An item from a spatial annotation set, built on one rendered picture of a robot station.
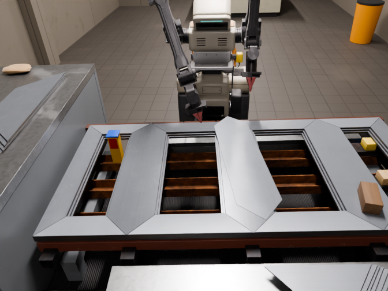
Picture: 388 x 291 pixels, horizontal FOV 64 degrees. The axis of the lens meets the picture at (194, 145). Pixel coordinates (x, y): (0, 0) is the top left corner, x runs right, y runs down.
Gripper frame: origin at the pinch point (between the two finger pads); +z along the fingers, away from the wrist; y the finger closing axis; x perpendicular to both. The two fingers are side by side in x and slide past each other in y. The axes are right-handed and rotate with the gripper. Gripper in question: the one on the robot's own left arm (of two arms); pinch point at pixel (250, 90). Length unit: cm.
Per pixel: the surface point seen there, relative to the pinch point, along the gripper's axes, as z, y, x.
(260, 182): 38, 2, -42
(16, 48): -58, -286, 235
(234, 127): 19.3, -8.2, -4.7
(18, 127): 16, -97, -49
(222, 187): 41, -14, -44
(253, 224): 48, -3, -62
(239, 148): 27.9, -5.9, -21.4
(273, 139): 27.9, 15.4, 14.9
